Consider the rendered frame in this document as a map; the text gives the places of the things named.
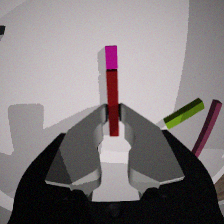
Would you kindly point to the magenta rod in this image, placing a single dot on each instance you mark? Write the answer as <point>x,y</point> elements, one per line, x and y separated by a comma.
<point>111,57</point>

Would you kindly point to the dark pink rod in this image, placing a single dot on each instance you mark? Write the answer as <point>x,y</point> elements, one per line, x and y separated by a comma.
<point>207,127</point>

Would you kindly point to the dark red rod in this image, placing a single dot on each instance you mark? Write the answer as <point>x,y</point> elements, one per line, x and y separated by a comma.
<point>112,96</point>

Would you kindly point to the lime green rod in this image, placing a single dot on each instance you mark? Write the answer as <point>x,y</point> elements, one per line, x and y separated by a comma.
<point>184,113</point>

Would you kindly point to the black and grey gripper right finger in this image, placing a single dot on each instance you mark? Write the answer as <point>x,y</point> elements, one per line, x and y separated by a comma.
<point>158,159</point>

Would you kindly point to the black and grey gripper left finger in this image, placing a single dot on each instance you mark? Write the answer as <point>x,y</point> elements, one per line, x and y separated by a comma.
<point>71,161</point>

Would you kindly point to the grey rectangular bar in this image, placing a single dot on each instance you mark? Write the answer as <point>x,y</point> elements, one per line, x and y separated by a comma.
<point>2,30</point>

